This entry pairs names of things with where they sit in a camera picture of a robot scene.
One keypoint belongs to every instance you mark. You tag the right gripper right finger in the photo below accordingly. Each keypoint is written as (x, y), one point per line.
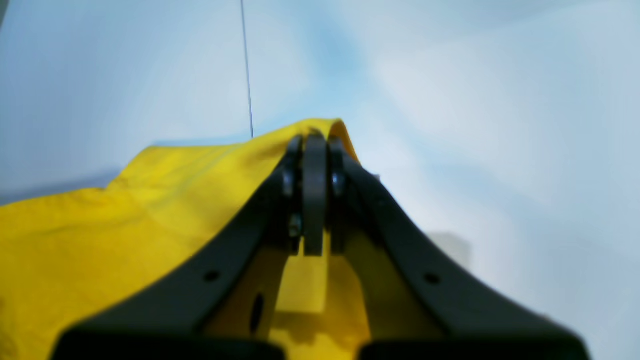
(420, 304)

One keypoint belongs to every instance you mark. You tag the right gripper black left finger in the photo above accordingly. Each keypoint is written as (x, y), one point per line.
(218, 304)

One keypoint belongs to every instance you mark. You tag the orange t-shirt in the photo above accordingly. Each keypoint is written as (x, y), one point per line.
(69, 255)

